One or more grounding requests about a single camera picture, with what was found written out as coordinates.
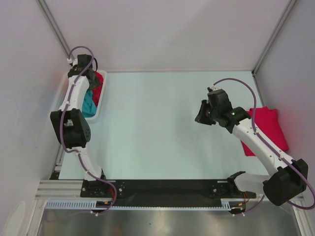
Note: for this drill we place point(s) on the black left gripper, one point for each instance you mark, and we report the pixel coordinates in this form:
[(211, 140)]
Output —
[(95, 83)]

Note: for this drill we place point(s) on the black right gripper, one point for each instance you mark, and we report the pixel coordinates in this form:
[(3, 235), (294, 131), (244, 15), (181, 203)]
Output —
[(200, 118)]

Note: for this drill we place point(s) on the teal t shirt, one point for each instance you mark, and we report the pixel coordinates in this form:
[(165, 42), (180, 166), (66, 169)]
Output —
[(88, 108)]

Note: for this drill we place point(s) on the white perforated plastic basket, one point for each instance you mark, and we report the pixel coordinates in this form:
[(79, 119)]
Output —
[(98, 103)]

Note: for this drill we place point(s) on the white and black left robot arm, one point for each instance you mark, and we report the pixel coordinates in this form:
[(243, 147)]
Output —
[(71, 127)]

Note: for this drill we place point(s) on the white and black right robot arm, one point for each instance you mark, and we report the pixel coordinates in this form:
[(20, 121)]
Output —
[(286, 177)]

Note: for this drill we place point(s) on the crimson t shirt in basket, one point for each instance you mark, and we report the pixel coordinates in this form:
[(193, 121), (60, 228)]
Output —
[(97, 90)]

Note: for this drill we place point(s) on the folded crimson t shirt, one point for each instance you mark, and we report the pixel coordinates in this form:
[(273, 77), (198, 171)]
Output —
[(267, 121)]

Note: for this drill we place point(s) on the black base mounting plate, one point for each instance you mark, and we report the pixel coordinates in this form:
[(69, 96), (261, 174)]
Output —
[(165, 192)]

